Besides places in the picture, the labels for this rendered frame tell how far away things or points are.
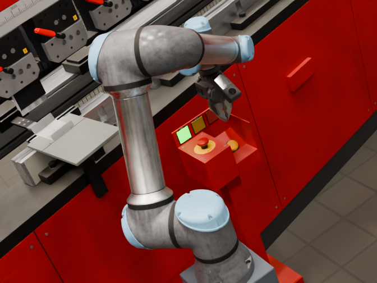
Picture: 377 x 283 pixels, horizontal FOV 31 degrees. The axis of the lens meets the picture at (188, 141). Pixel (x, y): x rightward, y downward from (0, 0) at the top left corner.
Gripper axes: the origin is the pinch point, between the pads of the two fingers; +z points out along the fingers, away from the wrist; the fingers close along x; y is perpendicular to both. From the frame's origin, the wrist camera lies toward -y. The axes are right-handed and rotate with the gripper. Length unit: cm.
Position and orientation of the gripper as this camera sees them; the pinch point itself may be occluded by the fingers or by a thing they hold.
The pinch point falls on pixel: (226, 118)
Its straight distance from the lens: 221.3
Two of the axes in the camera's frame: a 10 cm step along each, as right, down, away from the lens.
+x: -7.8, 5.3, -3.5
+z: 2.6, 7.7, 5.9
